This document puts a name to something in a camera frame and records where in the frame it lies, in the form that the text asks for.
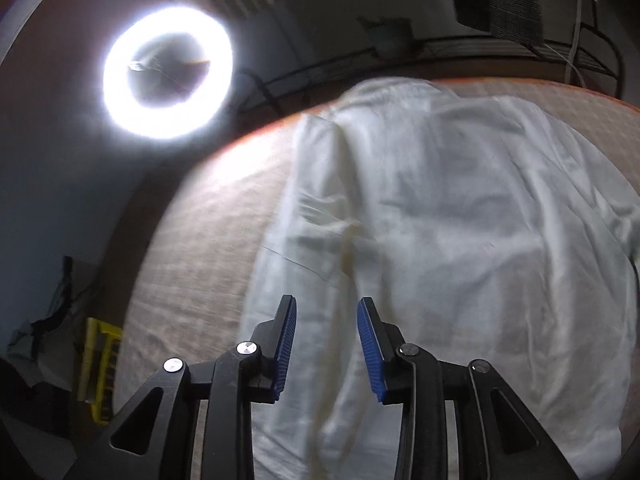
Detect potted plant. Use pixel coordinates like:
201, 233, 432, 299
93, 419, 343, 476
357, 16, 415, 58

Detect dark cloth pile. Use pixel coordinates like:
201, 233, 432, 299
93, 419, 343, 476
0, 305, 76, 436

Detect black metal bed frame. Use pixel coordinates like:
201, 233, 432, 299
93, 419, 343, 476
237, 0, 627, 113

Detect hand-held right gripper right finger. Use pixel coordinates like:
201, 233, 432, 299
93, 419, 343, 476
356, 297, 581, 480

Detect white cable strip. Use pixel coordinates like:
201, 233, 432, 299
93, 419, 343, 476
562, 0, 601, 86

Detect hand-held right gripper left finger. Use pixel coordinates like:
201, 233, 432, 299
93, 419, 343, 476
75, 294, 298, 480

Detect dark checked hanging cloth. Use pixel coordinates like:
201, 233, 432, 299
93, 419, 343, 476
455, 0, 543, 46

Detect ring light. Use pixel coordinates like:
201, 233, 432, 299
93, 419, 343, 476
102, 6, 234, 142

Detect checked bed sheet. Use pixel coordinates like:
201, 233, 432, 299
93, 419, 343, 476
112, 77, 640, 480

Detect white shirt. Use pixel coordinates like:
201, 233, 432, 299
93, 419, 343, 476
239, 77, 640, 480

